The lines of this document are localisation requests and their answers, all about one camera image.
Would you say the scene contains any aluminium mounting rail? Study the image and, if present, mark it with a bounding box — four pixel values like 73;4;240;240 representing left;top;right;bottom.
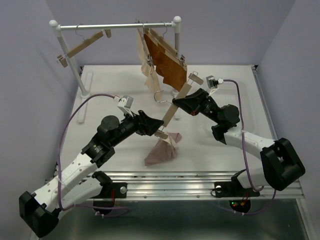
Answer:
67;159;306;201

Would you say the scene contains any empty wooden clip hanger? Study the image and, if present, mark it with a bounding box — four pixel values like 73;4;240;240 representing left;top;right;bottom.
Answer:
57;29;112;68

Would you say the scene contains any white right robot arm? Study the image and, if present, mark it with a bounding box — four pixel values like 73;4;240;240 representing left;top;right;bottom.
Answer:
172;88;306;195

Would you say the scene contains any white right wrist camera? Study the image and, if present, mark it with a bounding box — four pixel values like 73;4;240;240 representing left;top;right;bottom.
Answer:
205;75;219;95

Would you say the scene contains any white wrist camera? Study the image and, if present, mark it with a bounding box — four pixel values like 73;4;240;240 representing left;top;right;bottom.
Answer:
205;75;219;95
117;95;134;117

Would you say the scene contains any white clothes rack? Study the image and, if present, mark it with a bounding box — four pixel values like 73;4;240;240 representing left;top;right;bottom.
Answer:
49;16;182;107

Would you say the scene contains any wooden clip hanger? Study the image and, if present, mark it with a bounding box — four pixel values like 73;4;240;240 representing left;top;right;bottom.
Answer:
154;71;204;140
57;29;112;68

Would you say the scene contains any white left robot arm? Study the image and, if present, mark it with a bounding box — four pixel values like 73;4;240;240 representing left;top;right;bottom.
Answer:
18;110;164;238

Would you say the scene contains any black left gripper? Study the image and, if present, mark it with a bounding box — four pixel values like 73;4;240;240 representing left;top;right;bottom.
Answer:
110;108;164;147

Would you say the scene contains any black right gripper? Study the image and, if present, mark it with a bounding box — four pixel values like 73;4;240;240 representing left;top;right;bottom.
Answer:
172;87;222;124

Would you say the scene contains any white plastic basket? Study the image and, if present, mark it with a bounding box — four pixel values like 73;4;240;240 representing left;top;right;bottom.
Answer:
199;77;261;138

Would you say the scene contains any pink underwear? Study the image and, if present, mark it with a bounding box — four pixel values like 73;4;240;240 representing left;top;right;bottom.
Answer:
144;132;182;167

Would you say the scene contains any beige underwear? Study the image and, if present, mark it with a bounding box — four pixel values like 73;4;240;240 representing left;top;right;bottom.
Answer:
136;31;162;95

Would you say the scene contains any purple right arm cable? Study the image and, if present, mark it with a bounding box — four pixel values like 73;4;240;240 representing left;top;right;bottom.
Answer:
217;78;278;216

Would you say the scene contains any brown underwear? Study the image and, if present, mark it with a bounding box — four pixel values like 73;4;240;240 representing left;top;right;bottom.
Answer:
151;46;187;92

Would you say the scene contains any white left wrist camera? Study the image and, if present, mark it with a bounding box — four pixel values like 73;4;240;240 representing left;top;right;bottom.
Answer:
117;95;134;117

